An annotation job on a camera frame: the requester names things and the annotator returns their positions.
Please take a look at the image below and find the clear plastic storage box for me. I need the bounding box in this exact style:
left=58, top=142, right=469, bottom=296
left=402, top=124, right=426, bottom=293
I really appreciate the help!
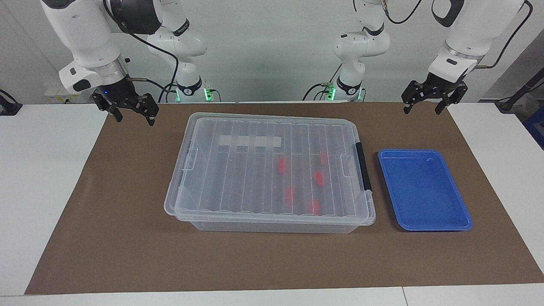
left=164, top=113, right=377, bottom=234

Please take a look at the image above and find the blue crate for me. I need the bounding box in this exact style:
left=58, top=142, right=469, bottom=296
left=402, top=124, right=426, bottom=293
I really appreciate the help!
left=524, top=108, right=544, bottom=149

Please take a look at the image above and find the black arm base cable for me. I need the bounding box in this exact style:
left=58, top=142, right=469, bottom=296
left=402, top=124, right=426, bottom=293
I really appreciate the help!
left=303, top=63, right=344, bottom=102

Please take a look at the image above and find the black stand pole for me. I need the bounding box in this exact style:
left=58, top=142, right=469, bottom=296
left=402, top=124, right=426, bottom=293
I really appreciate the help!
left=495, top=68, right=544, bottom=113

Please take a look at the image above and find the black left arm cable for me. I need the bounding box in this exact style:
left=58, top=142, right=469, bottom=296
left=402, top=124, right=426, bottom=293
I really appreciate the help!
left=380, top=0, right=534, bottom=69

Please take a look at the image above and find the clear ribbed plastic lid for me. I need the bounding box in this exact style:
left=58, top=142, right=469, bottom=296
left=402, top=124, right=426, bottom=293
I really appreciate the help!
left=164, top=112, right=377, bottom=226

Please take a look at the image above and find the black clamp mount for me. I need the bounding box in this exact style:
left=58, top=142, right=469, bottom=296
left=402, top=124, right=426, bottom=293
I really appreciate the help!
left=0, top=89, right=23, bottom=116

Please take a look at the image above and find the black box latch handle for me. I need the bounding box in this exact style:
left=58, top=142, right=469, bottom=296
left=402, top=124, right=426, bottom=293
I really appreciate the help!
left=356, top=142, right=373, bottom=193

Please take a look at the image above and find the brown table mat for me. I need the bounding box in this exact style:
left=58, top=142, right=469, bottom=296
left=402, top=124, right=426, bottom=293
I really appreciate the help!
left=25, top=101, right=544, bottom=295

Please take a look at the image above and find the blue plastic tray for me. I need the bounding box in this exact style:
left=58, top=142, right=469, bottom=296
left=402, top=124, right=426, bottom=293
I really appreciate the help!
left=377, top=149, right=473, bottom=232

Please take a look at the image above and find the white power strip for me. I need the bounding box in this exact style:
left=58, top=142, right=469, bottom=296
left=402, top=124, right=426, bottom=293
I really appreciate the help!
left=45, top=84, right=96, bottom=105

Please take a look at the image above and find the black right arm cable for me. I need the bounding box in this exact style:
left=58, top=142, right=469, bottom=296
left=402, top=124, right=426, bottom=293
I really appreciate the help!
left=102, top=0, right=180, bottom=103

